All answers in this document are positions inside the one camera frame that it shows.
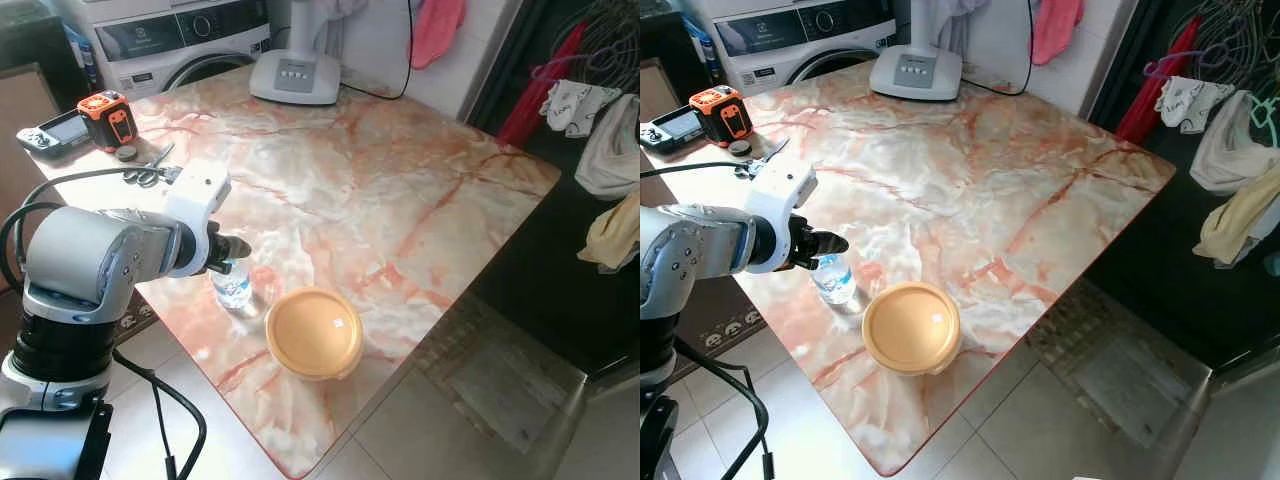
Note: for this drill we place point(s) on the white printed cloth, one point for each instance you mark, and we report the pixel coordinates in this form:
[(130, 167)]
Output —
[(1190, 100), (575, 105)]

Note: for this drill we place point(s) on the pink hanging cloth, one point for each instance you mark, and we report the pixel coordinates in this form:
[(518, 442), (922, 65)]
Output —
[(437, 30), (1055, 28)]

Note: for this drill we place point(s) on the orange lidded plastic container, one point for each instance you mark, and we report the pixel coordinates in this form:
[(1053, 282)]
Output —
[(912, 328), (315, 332)]

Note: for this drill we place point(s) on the grey floor mat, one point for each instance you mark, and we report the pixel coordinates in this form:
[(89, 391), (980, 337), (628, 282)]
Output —
[(1120, 365), (500, 375)]

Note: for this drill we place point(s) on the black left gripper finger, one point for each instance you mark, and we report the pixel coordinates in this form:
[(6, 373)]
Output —
[(238, 243), (820, 260), (228, 262), (835, 241)]

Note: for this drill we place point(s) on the pale yellow cloth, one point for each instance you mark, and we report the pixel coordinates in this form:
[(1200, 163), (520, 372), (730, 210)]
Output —
[(615, 235), (1240, 220)]

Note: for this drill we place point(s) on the white fan base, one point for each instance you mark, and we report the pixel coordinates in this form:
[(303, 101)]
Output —
[(295, 75), (915, 72)]

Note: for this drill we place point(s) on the grey hanging cloth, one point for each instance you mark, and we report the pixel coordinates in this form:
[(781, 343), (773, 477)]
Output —
[(610, 155), (1235, 150)]

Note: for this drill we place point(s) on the black round cap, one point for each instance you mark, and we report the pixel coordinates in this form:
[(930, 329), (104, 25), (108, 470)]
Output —
[(126, 153), (740, 148)]

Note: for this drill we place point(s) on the white washing machine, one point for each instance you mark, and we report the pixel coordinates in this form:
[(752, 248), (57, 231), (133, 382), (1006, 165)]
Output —
[(170, 40), (800, 35)]

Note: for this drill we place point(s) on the grey handheld controller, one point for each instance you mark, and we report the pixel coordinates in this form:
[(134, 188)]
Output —
[(670, 127), (55, 132)]

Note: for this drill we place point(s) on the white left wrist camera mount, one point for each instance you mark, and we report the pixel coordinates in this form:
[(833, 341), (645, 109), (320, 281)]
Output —
[(780, 200), (200, 200)]

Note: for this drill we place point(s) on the brown wooden cabinet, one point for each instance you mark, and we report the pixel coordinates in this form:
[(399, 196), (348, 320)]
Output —
[(25, 120), (652, 100)]

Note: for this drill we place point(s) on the power strip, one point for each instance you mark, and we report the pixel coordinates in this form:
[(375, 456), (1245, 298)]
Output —
[(138, 322), (732, 328)]

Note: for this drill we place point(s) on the red hanging cloth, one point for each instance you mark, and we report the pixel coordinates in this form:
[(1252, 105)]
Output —
[(1155, 85), (540, 90)]

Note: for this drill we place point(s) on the purple clothes hanger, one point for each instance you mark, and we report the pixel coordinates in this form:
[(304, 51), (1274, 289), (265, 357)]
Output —
[(555, 70), (1170, 65)]

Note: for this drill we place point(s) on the grey robot torso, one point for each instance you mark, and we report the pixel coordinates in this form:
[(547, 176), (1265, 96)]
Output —
[(655, 440), (50, 440)]

